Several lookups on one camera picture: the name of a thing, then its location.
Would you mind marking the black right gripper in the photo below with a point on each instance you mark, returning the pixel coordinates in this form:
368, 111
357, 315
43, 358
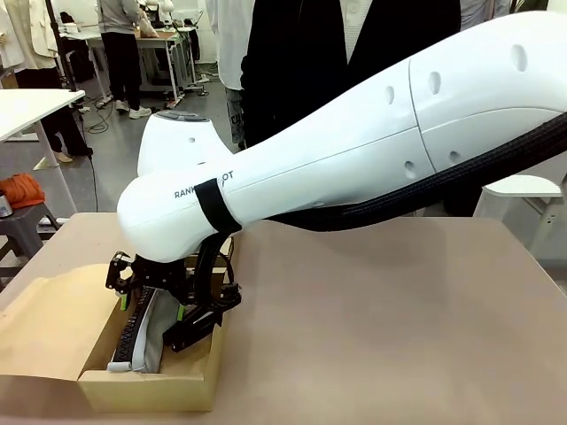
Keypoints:
161, 276

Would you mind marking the grey Campus pencil case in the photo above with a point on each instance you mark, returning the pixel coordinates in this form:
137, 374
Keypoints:
153, 332

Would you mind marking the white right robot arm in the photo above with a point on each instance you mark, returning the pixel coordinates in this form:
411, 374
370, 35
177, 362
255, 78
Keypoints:
354, 133

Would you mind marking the large open cardboard box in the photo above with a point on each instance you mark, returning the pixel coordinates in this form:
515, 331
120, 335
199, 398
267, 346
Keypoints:
44, 319

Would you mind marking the grey plastic stool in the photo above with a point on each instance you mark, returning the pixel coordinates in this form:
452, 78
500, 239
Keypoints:
24, 223

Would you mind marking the orange cloth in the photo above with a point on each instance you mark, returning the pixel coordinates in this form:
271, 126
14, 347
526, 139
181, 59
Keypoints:
22, 188

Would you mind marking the metal cup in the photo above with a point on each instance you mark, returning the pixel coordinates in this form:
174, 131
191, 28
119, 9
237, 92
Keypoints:
3, 206

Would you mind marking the white table with round leg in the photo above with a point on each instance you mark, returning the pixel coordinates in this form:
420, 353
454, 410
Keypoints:
26, 108

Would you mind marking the person in grey hoodie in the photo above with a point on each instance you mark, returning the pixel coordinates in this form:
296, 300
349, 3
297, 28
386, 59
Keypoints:
124, 57

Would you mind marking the person in white shirt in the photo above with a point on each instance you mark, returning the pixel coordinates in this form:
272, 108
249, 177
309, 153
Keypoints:
230, 53

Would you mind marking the black tripod pole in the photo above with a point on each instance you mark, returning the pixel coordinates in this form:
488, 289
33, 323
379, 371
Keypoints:
62, 48

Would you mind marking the person in beige coat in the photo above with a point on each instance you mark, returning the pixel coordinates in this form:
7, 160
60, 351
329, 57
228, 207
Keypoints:
31, 35

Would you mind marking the person in black cardigan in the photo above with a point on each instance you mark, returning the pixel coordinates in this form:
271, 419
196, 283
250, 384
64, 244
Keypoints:
301, 53

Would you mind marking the white table with square legs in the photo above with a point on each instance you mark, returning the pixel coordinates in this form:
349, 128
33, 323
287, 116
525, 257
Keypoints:
522, 186

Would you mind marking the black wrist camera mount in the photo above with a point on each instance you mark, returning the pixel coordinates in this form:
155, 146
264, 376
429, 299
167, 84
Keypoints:
199, 323

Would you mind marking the wooden-top desk white frame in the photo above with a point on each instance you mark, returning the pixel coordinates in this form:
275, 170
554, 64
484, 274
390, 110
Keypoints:
164, 40

